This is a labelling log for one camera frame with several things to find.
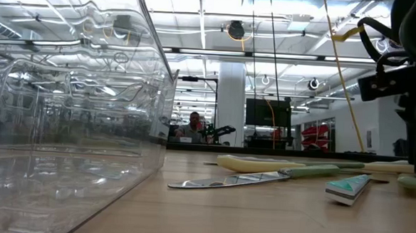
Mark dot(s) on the black white ceiling reel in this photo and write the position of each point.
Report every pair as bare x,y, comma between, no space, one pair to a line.
310,84

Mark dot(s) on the black monitor screen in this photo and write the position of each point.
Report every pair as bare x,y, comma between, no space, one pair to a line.
265,112

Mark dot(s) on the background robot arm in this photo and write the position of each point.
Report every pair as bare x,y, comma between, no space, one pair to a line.
221,130

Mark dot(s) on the red storage bins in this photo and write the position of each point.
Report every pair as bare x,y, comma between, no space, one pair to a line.
316,133

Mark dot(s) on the black table frame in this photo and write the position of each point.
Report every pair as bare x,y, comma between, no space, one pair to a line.
199,148

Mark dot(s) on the black office chair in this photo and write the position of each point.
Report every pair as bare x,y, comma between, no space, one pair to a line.
400,148

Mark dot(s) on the person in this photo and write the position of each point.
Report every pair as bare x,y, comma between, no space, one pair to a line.
193,128

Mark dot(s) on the white square column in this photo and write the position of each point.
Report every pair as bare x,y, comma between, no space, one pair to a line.
231,103

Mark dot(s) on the black gantry frame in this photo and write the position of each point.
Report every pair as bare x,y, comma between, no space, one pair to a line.
190,78

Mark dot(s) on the clear plastic tray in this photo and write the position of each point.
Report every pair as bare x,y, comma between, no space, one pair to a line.
67,141

